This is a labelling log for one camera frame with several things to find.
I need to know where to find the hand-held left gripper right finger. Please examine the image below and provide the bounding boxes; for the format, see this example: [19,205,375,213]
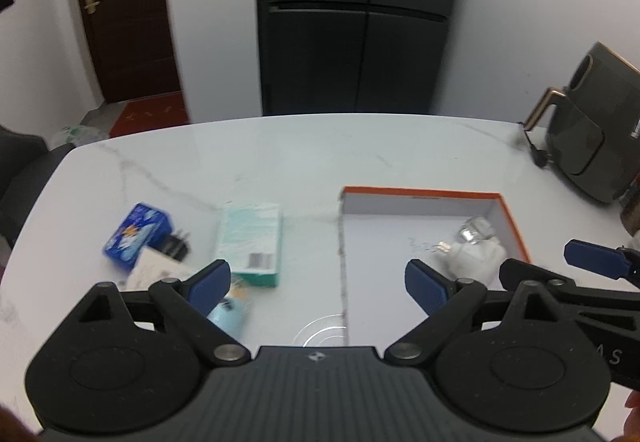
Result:
[383,259,577,366]

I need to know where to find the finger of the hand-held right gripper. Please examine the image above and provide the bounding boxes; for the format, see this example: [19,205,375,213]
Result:
[499,257,640,315]
[563,239,640,284]

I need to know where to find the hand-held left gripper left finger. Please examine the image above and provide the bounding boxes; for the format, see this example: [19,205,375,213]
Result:
[75,259,252,366]

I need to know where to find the light blue small object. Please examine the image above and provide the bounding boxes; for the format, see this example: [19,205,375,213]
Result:
[206,274,254,341]

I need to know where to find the orange and white box lid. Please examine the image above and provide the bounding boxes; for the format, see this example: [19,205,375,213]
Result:
[338,185,532,349]

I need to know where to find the small white carton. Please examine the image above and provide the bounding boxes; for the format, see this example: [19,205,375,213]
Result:
[124,247,195,294]

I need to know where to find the person's right hand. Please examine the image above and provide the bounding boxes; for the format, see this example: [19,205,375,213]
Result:
[623,391,640,442]

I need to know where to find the white plug adapter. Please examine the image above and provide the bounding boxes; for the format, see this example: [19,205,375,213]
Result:
[432,236,507,284]

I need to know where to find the teal and white carton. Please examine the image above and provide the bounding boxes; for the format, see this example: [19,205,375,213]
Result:
[214,201,285,289]

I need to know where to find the clear plastic bulb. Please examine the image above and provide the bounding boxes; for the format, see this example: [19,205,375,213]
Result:
[452,217,497,246]

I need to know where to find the blue printed tin box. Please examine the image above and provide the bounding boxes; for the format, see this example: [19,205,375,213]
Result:
[102,201,174,271]

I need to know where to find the dark air fryer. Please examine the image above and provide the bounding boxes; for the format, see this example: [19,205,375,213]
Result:
[522,41,640,206]

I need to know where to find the red doormat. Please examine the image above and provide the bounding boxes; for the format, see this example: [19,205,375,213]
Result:
[108,92,192,138]

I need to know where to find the white plastic bag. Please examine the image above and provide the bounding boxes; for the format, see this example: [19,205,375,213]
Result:
[47,122,109,151]

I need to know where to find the dark grey chair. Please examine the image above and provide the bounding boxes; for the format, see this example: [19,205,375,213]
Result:
[0,124,76,249]

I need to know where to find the black refrigerator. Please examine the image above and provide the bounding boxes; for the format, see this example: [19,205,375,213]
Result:
[254,0,469,116]

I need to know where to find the dark brown door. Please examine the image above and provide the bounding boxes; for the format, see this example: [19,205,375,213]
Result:
[72,0,184,106]

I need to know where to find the black wall charger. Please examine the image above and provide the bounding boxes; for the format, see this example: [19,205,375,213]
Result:
[157,229,194,266]

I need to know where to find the black power plug cable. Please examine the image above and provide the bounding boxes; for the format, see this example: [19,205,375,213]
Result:
[517,121,551,168]

